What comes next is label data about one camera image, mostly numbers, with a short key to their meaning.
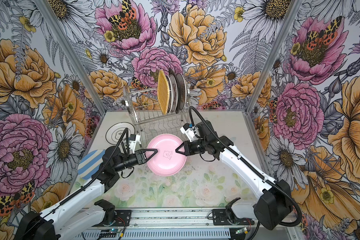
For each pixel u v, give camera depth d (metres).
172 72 0.76
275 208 0.40
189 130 0.69
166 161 0.73
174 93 0.72
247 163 0.47
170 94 0.71
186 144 0.65
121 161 0.64
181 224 0.74
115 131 1.09
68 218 0.47
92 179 0.54
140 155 0.67
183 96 0.73
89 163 0.94
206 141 0.59
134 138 0.70
